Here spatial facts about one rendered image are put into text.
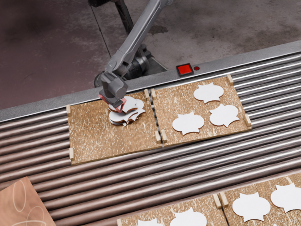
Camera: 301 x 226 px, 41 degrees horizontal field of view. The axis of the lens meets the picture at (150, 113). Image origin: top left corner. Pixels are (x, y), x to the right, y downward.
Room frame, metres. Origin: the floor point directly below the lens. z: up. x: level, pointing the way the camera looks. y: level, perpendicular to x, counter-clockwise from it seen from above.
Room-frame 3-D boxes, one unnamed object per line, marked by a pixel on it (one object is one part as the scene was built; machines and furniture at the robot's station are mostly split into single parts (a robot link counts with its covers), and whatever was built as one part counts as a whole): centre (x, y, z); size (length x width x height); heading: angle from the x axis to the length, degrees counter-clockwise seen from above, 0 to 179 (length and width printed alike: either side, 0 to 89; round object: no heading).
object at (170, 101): (1.25, -0.23, 0.93); 0.41 x 0.35 x 0.02; 94
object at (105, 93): (1.24, 0.16, 1.14); 0.10 x 0.07 x 0.07; 39
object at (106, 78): (1.24, 0.16, 1.20); 0.07 x 0.06 x 0.07; 32
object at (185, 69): (1.54, -0.21, 0.92); 0.06 x 0.06 x 0.01; 8
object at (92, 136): (1.22, 0.19, 0.93); 0.41 x 0.35 x 0.02; 95
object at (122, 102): (1.22, 0.14, 1.07); 0.07 x 0.07 x 0.09; 39
